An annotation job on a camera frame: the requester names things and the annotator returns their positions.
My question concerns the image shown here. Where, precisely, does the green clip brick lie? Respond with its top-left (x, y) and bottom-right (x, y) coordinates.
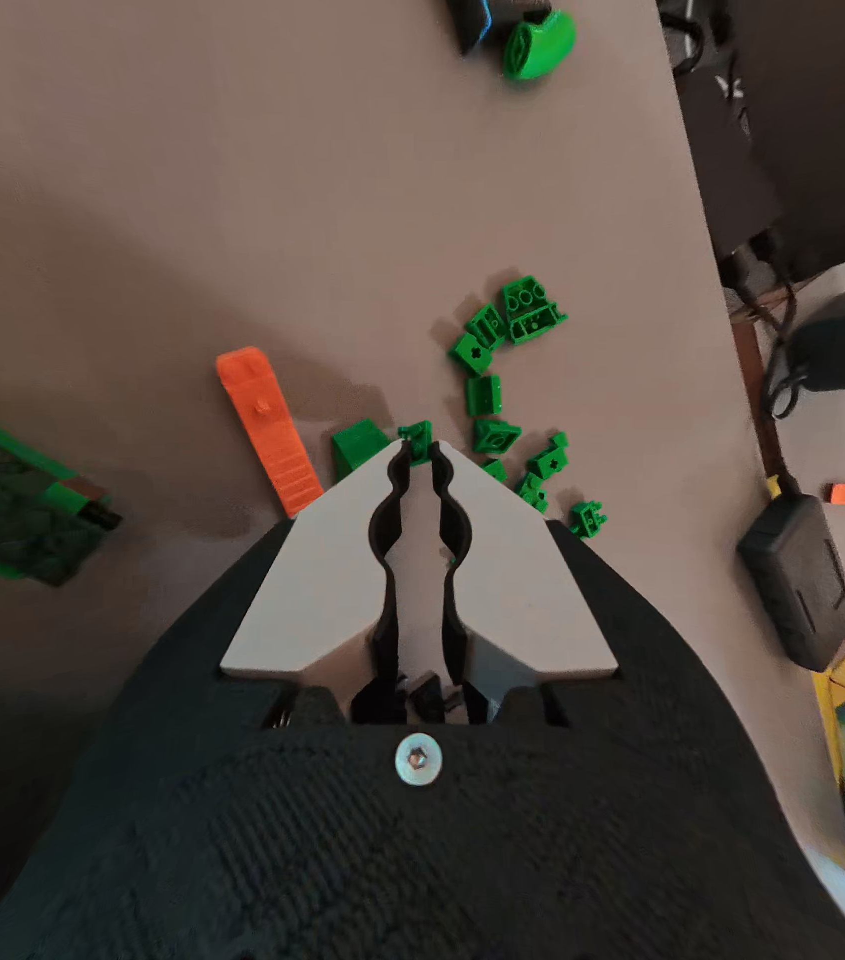
top-left (397, 420), bottom-right (436, 468)

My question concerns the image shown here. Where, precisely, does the green slope brick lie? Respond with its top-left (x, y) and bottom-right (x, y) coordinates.
top-left (330, 417), bottom-right (394, 483)

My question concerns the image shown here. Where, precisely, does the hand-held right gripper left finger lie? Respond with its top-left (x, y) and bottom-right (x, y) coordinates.
top-left (218, 439), bottom-right (410, 725)

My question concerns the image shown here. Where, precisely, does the black floor bin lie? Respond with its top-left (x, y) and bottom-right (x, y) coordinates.
top-left (775, 281), bottom-right (845, 395)

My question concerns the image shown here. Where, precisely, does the cluster of small green bricks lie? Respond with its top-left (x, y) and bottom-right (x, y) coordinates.
top-left (446, 273), bottom-right (610, 543)

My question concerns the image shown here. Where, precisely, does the green curved plastic piece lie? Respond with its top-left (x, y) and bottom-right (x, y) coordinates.
top-left (501, 7), bottom-right (579, 83)

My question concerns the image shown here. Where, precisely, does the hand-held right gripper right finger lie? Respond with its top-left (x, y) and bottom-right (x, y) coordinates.
top-left (430, 441), bottom-right (621, 725)

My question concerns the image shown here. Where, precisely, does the green brick crocodile model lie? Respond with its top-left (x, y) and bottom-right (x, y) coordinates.
top-left (0, 401), bottom-right (125, 588)

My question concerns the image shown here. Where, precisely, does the black equipment bag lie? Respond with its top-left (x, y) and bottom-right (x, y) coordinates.
top-left (671, 0), bottom-right (845, 265)

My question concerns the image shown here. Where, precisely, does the black power adapter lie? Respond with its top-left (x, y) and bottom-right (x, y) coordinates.
top-left (736, 491), bottom-right (845, 674)

